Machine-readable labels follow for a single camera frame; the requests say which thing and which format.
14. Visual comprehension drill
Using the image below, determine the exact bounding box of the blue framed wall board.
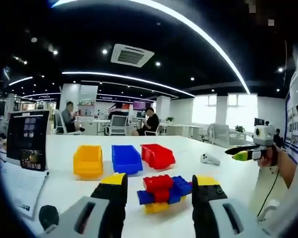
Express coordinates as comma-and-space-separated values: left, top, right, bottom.
284, 92, 298, 165

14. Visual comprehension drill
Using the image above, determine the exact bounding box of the white cable plug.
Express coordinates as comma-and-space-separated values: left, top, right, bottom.
257, 198, 282, 222

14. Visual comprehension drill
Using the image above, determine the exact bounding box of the white paper sheet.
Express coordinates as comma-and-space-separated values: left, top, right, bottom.
0, 158, 49, 221

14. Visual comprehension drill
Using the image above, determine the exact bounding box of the yellow toy block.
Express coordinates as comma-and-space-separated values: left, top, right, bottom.
144, 195, 187, 214

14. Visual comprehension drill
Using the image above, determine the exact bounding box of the blue plastic bin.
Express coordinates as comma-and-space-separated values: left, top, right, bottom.
111, 144, 144, 175

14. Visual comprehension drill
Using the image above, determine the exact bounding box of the small red toy block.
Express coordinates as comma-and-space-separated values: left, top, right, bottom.
153, 190, 170, 203

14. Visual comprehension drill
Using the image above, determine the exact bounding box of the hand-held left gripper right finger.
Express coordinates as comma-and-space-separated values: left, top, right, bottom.
191, 175, 271, 238

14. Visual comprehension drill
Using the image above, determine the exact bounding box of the ceiling air conditioner vent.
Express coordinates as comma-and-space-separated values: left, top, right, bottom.
110, 43, 155, 68

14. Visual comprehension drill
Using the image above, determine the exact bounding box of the black oval object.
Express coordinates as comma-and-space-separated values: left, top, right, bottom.
38, 205, 60, 232

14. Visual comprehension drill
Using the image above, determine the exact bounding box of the yellow plastic bin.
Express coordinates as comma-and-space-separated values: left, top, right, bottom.
73, 145, 104, 179

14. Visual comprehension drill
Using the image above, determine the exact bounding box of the black computer monitor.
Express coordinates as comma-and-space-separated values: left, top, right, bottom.
5, 110, 50, 172

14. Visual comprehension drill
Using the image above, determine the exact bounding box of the square blue toy block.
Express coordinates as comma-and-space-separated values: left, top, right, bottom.
168, 176, 193, 204

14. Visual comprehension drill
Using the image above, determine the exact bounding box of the red plastic bin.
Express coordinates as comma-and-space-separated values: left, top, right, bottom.
140, 143, 176, 171

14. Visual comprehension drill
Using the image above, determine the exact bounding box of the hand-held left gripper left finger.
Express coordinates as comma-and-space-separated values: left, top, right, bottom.
41, 173, 129, 238

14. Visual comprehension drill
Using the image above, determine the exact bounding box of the white handheld controller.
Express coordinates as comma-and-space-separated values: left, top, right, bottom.
200, 153, 221, 166

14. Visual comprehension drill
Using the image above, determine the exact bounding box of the white office desk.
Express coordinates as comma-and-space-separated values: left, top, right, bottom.
74, 119, 111, 136

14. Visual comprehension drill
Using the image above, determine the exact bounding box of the white mesh office chair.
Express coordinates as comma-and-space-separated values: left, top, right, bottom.
105, 115, 129, 136

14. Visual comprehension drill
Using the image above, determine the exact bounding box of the thin dark cable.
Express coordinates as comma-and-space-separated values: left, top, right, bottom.
32, 171, 50, 220

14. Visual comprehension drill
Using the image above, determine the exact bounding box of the long blue toy block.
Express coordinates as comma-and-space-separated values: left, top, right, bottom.
137, 190, 156, 205

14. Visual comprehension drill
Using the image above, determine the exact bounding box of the person's right hand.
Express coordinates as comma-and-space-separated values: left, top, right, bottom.
257, 145, 280, 169

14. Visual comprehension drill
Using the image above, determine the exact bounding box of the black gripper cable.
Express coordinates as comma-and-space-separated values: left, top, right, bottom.
256, 170, 281, 218

